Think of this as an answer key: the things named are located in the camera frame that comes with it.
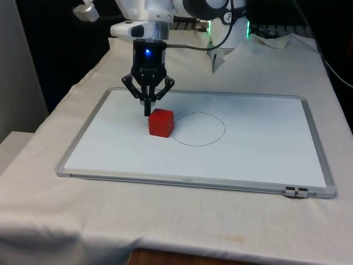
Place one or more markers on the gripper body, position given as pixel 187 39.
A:
pixel 149 62

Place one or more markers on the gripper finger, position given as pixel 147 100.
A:
pixel 132 87
pixel 164 87

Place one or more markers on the red cube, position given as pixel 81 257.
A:
pixel 161 124

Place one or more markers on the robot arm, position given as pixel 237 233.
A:
pixel 220 36

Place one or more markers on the whiteboard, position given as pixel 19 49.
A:
pixel 248 143

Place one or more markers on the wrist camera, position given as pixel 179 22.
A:
pixel 124 29

